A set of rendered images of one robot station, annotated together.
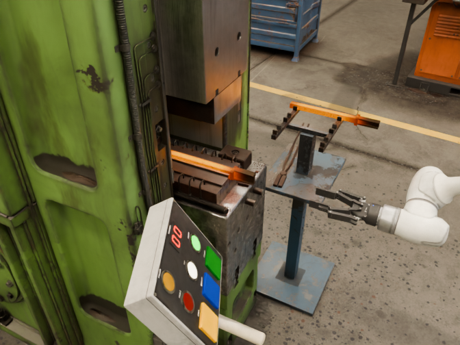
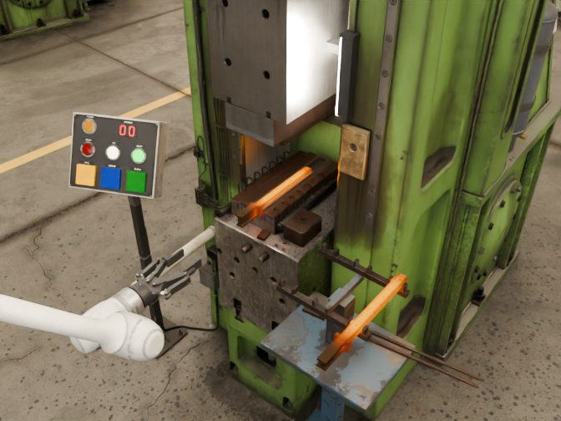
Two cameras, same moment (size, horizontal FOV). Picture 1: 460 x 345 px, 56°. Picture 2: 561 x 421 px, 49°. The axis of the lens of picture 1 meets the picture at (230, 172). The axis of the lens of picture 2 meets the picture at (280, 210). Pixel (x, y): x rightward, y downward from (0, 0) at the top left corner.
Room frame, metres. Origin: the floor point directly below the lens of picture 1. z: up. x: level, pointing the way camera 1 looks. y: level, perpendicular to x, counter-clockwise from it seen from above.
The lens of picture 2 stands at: (1.75, -1.64, 2.27)
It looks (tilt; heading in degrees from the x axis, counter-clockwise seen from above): 37 degrees down; 101
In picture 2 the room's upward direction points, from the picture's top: straight up
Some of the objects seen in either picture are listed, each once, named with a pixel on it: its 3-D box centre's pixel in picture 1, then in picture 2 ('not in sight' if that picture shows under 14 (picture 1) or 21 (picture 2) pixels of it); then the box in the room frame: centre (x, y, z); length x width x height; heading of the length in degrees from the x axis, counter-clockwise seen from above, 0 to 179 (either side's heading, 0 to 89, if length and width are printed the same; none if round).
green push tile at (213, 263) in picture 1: (211, 263); (136, 181); (0.87, 0.05, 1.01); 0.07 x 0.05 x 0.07; 178
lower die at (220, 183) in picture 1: (181, 169); (288, 187); (1.41, 0.19, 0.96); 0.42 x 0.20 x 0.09; 63
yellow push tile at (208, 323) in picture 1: (207, 322); (86, 174); (0.67, 0.06, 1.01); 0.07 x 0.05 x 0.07; 178
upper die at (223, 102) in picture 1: (174, 86); (289, 99); (1.41, 0.19, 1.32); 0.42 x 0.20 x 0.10; 63
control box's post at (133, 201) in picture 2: not in sight; (144, 251); (0.78, 0.18, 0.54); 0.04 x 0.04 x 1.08; 63
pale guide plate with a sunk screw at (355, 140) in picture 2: not in sight; (354, 151); (1.65, -0.02, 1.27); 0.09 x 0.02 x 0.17; 153
